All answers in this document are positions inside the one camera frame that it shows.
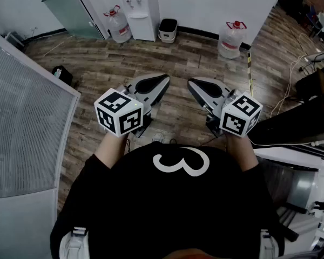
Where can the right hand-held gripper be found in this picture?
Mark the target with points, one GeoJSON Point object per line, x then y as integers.
{"type": "Point", "coordinates": [240, 115]}

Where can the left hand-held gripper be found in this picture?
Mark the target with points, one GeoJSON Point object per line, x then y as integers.
{"type": "Point", "coordinates": [118, 115]}

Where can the white trash bin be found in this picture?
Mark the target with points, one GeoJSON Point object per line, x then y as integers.
{"type": "Point", "coordinates": [167, 32]}

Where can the person's left forearm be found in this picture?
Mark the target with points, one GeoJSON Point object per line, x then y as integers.
{"type": "Point", "coordinates": [110, 150]}

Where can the person's right forearm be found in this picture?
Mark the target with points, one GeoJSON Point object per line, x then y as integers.
{"type": "Point", "coordinates": [241, 152]}

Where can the yellow black striped tape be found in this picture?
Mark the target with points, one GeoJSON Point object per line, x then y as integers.
{"type": "Point", "coordinates": [249, 71]}

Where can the white shoe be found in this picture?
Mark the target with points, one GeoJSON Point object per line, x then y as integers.
{"type": "Point", "coordinates": [158, 137]}

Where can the white water dispenser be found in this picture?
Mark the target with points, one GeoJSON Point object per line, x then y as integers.
{"type": "Point", "coordinates": [140, 26]}

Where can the black desk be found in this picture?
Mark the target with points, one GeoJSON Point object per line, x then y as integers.
{"type": "Point", "coordinates": [294, 123]}

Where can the small black bin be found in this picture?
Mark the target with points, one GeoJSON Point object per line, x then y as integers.
{"type": "Point", "coordinates": [62, 75]}

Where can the frosted glass door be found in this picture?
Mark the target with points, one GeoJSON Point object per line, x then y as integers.
{"type": "Point", "coordinates": [67, 9]}

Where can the black printed t-shirt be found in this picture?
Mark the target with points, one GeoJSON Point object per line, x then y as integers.
{"type": "Point", "coordinates": [164, 204]}

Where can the frosted glass partition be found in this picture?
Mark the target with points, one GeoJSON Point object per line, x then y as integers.
{"type": "Point", "coordinates": [24, 117]}

